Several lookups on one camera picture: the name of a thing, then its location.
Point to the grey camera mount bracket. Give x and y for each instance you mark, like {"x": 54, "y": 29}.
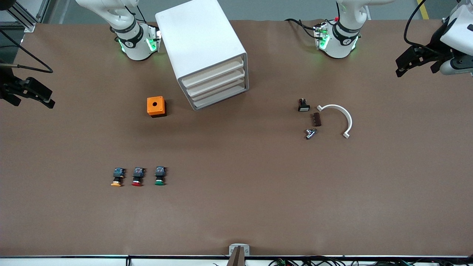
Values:
{"x": 239, "y": 253}

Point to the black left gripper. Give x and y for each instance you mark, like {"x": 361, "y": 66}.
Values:
{"x": 435, "y": 53}

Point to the white table edge rail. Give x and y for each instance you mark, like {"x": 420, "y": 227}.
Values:
{"x": 74, "y": 261}

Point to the white semicircular pipe clamp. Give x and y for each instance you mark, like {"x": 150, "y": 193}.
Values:
{"x": 347, "y": 116}

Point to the black white square switch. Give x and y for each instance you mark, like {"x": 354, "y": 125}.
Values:
{"x": 303, "y": 106}

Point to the aluminium frame profile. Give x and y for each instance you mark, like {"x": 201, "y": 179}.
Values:
{"x": 27, "y": 23}

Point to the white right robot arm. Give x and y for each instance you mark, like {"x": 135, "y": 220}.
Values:
{"x": 129, "y": 40}

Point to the orange button enclosure box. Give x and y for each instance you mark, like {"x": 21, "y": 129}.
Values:
{"x": 156, "y": 107}

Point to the small silver metal fitting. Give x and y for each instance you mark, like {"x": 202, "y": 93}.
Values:
{"x": 310, "y": 133}

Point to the white drawer cabinet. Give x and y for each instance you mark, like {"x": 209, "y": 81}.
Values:
{"x": 199, "y": 33}

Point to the yellow push button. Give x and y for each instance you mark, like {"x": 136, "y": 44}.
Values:
{"x": 118, "y": 177}

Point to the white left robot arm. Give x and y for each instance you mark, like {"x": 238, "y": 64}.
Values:
{"x": 340, "y": 40}

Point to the brown terminal block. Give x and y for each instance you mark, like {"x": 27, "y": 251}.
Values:
{"x": 317, "y": 119}

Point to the green push button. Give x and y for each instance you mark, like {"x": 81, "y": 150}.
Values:
{"x": 160, "y": 176}

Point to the red push button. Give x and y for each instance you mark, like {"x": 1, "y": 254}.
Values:
{"x": 138, "y": 177}

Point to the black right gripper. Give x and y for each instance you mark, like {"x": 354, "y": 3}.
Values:
{"x": 6, "y": 85}

